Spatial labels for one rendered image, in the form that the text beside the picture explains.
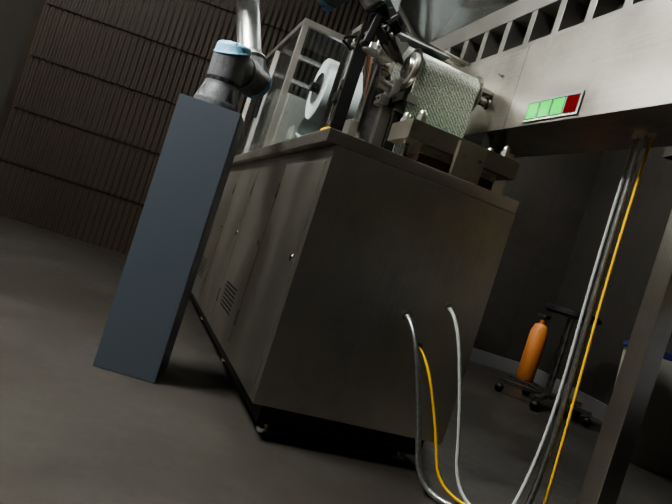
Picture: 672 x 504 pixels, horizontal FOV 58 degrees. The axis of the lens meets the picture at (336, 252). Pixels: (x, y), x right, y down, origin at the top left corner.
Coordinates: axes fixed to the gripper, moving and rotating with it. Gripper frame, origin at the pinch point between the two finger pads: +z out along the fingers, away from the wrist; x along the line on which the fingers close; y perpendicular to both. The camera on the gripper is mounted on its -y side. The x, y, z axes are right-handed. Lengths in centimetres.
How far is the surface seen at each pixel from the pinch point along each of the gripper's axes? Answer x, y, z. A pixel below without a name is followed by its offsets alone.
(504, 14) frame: 7, 51, 6
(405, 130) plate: -24.5, -20.4, 17.3
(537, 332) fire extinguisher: 202, 100, 247
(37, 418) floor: -47, -144, 23
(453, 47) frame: 45, 49, 9
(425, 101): -8.2, -1.8, 15.3
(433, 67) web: -8.0, 6.7, 7.1
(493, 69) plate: 1.8, 33.4, 20.2
